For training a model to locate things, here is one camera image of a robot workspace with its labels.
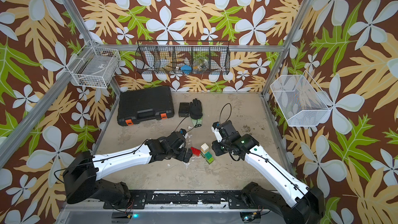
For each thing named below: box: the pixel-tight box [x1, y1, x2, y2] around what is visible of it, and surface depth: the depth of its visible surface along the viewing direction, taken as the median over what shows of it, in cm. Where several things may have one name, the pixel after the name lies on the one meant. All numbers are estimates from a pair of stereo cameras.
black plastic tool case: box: [116, 86, 175, 126], surface depth 103 cm
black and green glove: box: [189, 98, 203, 126], surface depth 110 cm
